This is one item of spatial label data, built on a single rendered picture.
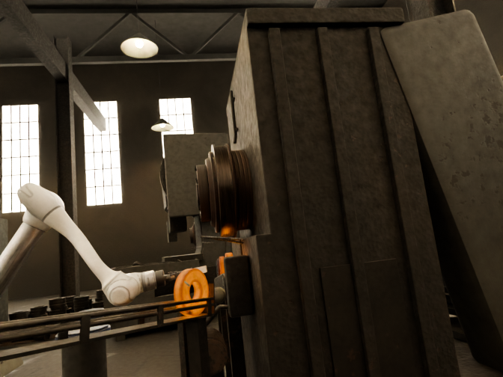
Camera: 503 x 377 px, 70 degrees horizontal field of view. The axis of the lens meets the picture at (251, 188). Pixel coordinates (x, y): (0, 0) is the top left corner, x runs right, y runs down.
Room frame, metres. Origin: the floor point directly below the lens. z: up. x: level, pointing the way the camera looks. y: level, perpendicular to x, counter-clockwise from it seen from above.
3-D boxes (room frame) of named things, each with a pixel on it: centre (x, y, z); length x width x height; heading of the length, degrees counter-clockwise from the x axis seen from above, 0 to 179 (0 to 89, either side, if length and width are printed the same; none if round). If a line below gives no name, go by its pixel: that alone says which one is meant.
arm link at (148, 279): (1.69, 0.52, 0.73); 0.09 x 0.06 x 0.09; 9
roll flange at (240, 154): (1.77, 0.07, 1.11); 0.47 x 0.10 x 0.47; 9
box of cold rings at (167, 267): (4.36, 1.27, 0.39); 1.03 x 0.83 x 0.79; 103
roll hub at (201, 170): (1.74, 0.24, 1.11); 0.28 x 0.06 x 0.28; 9
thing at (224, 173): (1.75, 0.15, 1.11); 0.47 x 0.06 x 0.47; 9
